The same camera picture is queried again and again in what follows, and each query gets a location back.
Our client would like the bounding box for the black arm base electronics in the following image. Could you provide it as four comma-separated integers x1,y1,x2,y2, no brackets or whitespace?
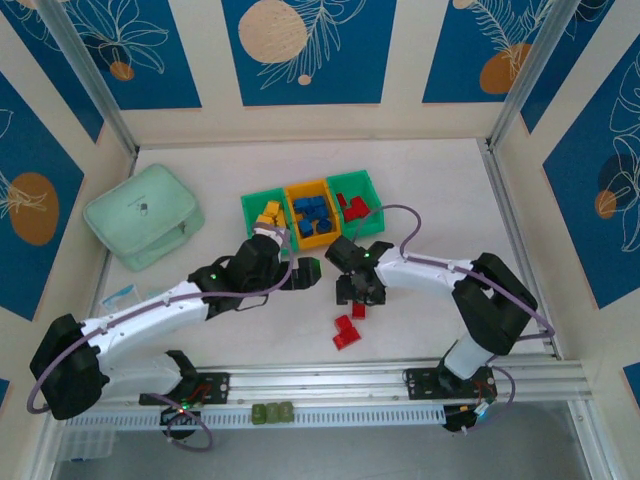
442,403,496,436
158,403,201,444

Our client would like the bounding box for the orange plastic bin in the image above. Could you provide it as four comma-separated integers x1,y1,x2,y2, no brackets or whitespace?
283,178,344,251

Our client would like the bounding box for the green plastic bin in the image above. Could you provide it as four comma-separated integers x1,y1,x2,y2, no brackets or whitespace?
240,188,300,251
325,170,387,236

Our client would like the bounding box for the clear plastic packet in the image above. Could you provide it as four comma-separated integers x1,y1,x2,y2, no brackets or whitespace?
101,283,142,312

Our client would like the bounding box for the mint green zip pouch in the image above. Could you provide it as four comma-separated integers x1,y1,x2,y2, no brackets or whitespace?
82,163,206,273

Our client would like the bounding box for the clear plastic organizer box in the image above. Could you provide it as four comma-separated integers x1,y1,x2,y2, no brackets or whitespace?
56,427,117,462

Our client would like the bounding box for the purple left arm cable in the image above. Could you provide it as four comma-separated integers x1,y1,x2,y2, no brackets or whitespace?
27,224,296,454

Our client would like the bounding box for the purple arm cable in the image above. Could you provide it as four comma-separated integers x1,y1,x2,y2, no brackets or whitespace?
27,224,296,454
344,204,556,437

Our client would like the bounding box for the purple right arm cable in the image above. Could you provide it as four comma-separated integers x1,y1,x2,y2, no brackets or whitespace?
344,204,556,437

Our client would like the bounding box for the aluminium front rail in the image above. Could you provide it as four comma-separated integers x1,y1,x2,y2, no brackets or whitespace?
99,357,596,416

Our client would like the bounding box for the white slotted cable duct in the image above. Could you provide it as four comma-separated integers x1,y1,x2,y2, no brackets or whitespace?
64,403,447,430

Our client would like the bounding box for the aluminium frame post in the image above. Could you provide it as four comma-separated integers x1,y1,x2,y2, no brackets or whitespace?
34,0,140,156
485,0,609,151

